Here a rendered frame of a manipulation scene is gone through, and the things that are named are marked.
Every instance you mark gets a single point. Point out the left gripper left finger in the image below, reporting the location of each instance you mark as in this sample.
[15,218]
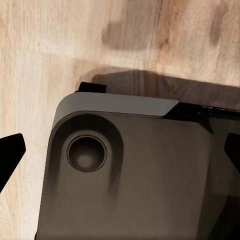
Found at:
[12,149]

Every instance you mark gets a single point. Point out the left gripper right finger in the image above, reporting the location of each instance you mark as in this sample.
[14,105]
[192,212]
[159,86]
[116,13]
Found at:
[232,149]

